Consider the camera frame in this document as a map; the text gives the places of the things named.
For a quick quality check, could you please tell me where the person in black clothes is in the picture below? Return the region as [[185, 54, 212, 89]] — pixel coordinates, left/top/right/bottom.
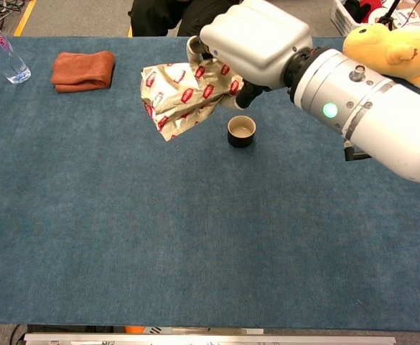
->
[[127, 0, 241, 37]]

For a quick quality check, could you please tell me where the black cup beige inside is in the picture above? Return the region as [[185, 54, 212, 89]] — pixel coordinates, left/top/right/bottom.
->
[[226, 115, 257, 149]]

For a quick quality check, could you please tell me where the clear plastic water bottle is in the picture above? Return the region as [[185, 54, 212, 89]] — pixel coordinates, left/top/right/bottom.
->
[[0, 9, 32, 85]]

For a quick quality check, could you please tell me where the aluminium profile rail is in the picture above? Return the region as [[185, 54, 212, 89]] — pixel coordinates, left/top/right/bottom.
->
[[23, 332, 398, 345]]

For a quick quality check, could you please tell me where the gold red-logo snack bag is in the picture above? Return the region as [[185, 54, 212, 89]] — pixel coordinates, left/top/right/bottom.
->
[[140, 59, 246, 144]]

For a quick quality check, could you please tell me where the folded orange towel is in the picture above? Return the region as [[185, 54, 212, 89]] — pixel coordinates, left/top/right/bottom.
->
[[50, 50, 116, 93]]

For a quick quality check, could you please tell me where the yellow plush toy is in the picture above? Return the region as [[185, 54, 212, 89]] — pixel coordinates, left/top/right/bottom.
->
[[342, 23, 420, 88]]

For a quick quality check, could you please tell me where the blue felt table cloth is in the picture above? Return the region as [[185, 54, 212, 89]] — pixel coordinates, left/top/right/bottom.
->
[[0, 35, 420, 332]]

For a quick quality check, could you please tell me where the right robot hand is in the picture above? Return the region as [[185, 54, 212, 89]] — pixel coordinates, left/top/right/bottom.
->
[[187, 0, 314, 109]]

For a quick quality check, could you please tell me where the white plastic basket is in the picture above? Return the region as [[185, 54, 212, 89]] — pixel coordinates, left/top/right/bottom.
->
[[330, 0, 364, 37]]

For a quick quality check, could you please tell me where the black cable on floor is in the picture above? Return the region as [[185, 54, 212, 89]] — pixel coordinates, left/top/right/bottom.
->
[[9, 323, 28, 345]]

